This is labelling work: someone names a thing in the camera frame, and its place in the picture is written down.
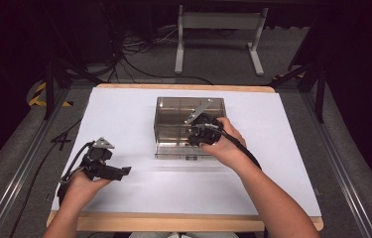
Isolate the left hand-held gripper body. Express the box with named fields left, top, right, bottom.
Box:
left=79, top=137, right=116, bottom=181

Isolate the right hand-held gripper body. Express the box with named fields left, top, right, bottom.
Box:
left=184, top=98, right=223, bottom=147

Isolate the smoky clear drawer box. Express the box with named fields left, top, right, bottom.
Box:
left=153, top=96, right=227, bottom=161

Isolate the person's right hand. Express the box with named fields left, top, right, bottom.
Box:
left=200, top=118, right=248, bottom=172

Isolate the person's left hand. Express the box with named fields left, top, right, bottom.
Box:
left=62, top=171, right=112, bottom=207

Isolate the white table sheet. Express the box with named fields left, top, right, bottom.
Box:
left=51, top=87, right=322, bottom=217

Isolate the wooden table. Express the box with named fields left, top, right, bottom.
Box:
left=46, top=82, right=324, bottom=232

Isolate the black metal stand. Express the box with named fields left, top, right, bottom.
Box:
left=43, top=59, right=105, bottom=121
left=271, top=60, right=327, bottom=124

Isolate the yellow black hazard tape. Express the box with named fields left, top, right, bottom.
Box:
left=28, top=81, right=74, bottom=108

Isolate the white metal stand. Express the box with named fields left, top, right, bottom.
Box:
left=174, top=4, right=270, bottom=76

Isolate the right hand-held gripper black cable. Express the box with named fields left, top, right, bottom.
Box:
left=202, top=124, right=263, bottom=171

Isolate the hand-held gripper black cable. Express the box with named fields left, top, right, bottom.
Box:
left=202, top=124, right=263, bottom=171
left=57, top=141, right=95, bottom=206

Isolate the left hand-held gripper black cable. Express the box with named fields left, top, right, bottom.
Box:
left=57, top=141, right=95, bottom=206

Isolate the black floor cable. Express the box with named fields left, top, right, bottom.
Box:
left=8, top=118, right=83, bottom=238

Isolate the aluminium rail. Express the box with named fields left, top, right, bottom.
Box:
left=0, top=88, right=72, bottom=238
left=301, top=92, right=372, bottom=238

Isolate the tangle of black cables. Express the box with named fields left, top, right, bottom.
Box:
left=107, top=24, right=214, bottom=85

